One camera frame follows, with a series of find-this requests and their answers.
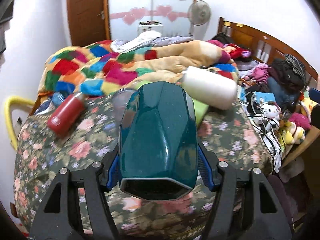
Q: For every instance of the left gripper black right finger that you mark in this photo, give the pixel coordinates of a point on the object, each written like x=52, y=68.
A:
x=245, y=205

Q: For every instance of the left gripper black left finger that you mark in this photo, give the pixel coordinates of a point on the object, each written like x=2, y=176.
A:
x=58, y=215

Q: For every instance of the dark teal faceted cup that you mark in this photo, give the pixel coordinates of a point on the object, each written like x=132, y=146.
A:
x=158, y=155

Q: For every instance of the yellow plush toy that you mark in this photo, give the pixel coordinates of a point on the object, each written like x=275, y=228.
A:
x=293, y=134

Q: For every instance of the red thermos bottle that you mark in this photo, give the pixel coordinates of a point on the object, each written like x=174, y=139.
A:
x=66, y=114

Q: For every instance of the white cat plush toy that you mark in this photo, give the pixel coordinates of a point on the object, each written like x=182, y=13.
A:
x=271, y=110

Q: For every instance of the green thermos bottle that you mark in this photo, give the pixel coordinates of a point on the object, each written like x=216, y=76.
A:
x=200, y=108

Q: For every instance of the light blue box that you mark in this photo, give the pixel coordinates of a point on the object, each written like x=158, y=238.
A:
x=261, y=97

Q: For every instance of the white thermos bottle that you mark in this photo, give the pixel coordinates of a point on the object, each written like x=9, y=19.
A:
x=209, y=88

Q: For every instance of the black patterned bag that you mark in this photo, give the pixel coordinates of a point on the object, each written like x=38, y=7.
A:
x=289, y=73

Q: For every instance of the pile of pink clothes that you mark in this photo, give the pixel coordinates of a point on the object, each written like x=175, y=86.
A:
x=237, y=64

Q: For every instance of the colourful patchwork blanket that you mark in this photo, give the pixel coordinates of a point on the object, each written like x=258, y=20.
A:
x=98, y=70

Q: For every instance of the wooden bed headboard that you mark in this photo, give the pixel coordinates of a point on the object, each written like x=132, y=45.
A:
x=264, y=47

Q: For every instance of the grey white crumpled sheet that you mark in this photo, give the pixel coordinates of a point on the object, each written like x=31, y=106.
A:
x=149, y=38

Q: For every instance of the standing electric fan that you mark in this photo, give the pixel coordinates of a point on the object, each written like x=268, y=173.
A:
x=199, y=15

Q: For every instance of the small white cabinet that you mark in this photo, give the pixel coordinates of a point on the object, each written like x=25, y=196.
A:
x=150, y=25

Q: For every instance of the brown wooden door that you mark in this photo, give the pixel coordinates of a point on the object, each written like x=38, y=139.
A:
x=88, y=21

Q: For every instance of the sliding wardrobe with hearts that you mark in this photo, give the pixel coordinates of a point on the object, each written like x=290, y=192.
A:
x=125, y=17

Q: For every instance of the yellow padded rail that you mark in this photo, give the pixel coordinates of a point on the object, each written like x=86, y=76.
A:
x=13, y=100

